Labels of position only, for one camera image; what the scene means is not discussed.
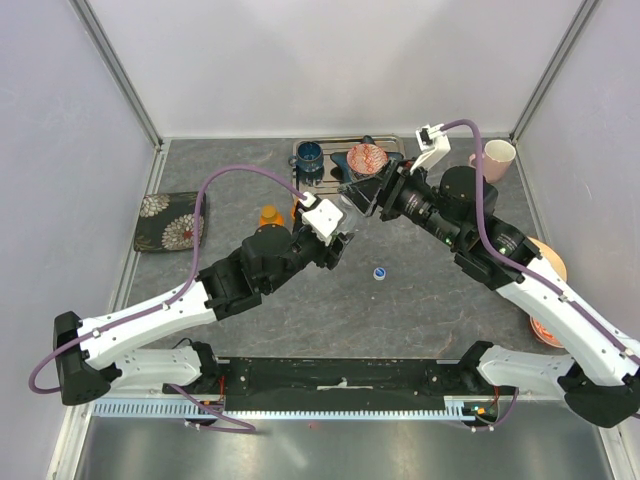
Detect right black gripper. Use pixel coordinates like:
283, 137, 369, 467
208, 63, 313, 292
339, 155, 464, 248

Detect white blue bottle cap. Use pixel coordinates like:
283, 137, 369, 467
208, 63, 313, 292
373, 267, 387, 281

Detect labelled water bottle blue cap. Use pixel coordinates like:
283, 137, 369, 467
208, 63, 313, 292
336, 195, 361, 236

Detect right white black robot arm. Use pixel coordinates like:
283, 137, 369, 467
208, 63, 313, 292
340, 161, 639, 428

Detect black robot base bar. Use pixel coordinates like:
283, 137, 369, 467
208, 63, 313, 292
214, 356, 481, 412

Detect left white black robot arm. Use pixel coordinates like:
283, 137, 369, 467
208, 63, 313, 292
53, 225, 353, 406

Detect orange juice bottle right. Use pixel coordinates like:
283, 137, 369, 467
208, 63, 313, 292
290, 199, 299, 223

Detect orange juice bottle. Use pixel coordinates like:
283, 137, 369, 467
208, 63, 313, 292
259, 205, 285, 226
290, 199, 299, 223

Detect orange juice bottle left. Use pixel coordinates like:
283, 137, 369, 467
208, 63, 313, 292
259, 205, 285, 226

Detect red patterned small bowl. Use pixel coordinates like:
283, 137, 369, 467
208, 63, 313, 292
346, 143, 388, 178

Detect silver metal tray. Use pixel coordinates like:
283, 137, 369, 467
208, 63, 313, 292
288, 134, 406, 200

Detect blue star shaped dish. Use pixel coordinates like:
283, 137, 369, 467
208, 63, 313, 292
330, 135, 405, 184

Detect dark blue ceramic mug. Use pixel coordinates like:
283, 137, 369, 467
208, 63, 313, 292
288, 141, 324, 173

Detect pink ceramic mug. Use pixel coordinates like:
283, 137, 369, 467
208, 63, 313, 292
482, 139, 516, 184

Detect black floral square plate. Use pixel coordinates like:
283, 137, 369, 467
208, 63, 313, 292
133, 192, 198, 253

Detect beige bird painted plate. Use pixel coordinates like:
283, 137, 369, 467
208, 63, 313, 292
529, 237, 568, 281

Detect red floral small bowl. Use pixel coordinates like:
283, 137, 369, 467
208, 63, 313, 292
529, 317, 564, 349

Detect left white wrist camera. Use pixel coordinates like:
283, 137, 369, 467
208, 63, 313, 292
299, 192, 345, 246

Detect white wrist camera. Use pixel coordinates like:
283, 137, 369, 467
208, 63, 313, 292
299, 192, 345, 246
410, 124, 451, 173

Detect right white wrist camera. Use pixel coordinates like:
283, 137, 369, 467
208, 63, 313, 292
410, 124, 451, 173

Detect white slotted cable duct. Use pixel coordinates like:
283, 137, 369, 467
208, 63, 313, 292
92, 398, 475, 421

